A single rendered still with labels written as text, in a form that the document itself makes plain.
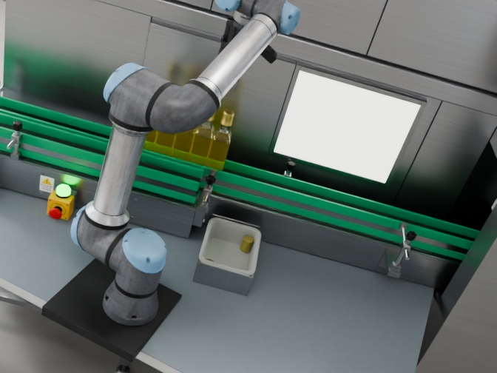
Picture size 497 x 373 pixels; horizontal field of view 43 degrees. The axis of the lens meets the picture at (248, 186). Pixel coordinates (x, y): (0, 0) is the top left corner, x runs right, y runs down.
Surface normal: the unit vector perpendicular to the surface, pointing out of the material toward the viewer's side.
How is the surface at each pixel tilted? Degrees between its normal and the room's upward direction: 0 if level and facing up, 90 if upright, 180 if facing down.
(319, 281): 0
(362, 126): 90
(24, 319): 0
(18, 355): 0
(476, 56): 90
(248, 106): 90
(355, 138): 90
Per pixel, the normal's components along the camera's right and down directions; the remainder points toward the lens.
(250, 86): -0.12, 0.55
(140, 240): 0.39, -0.74
